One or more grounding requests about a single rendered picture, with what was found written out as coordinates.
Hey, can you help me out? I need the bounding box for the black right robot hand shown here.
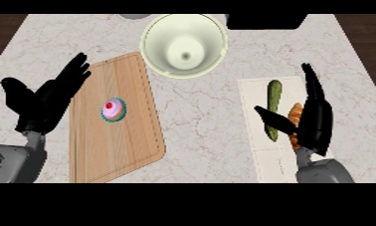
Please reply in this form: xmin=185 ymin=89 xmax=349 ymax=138
xmin=252 ymin=63 xmax=334 ymax=157

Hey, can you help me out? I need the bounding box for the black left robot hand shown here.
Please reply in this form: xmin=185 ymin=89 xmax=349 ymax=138
xmin=0 ymin=52 xmax=93 ymax=135

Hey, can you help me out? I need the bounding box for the green squash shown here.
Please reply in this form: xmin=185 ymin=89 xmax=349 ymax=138
xmin=264 ymin=79 xmax=283 ymax=143

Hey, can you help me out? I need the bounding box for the white placemat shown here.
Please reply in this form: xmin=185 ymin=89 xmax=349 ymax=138
xmin=236 ymin=76 xmax=334 ymax=184

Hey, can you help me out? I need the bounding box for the pale green bowl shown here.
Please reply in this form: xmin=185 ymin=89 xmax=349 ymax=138
xmin=140 ymin=13 xmax=228 ymax=80

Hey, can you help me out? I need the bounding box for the orange croissant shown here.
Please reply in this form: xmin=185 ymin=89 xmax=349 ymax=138
xmin=286 ymin=102 xmax=303 ymax=152

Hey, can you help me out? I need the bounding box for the pink frosted cupcake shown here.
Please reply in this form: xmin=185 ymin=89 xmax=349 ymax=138
xmin=100 ymin=97 xmax=128 ymax=123

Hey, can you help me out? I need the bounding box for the wooden cutting board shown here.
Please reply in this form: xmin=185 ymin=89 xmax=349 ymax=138
xmin=68 ymin=51 xmax=168 ymax=184

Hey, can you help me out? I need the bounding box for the grey round object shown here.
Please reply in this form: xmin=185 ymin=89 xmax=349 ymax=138
xmin=118 ymin=13 xmax=153 ymax=21

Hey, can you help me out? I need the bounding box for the black appliance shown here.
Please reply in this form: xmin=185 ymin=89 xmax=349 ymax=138
xmin=224 ymin=13 xmax=309 ymax=31

